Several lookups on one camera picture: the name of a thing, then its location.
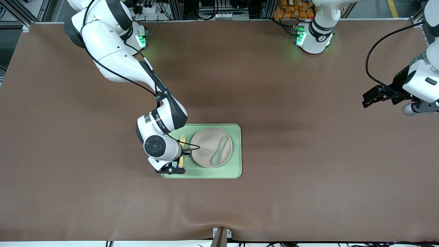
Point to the brown table cover mat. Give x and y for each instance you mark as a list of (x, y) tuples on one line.
[(103, 192)]

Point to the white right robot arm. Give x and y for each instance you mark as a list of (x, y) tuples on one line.
[(109, 51)]

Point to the green plastic spoon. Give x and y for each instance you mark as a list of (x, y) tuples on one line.
[(216, 158)]

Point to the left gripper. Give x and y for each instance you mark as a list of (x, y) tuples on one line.
[(399, 83)]

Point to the aluminium corner frame profile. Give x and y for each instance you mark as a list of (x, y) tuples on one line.
[(418, 15), (20, 13)]

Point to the light green rectangular tray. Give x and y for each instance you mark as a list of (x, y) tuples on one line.
[(219, 173)]

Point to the yellow plastic fork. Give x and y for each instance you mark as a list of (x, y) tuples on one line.
[(180, 161)]

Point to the aluminium frame post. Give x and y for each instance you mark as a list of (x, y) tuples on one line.
[(268, 8), (175, 9)]

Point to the metal table clamp bracket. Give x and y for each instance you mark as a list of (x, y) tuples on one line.
[(221, 236)]

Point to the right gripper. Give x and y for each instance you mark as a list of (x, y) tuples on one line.
[(183, 152)]

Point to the orange snack packets pile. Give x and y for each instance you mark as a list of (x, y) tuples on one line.
[(291, 12)]

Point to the beige round plate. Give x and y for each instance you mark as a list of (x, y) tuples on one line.
[(205, 147)]

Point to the white terminal strip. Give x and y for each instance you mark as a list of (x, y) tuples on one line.
[(216, 15)]

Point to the white power strip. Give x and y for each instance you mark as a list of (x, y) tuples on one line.
[(149, 9)]

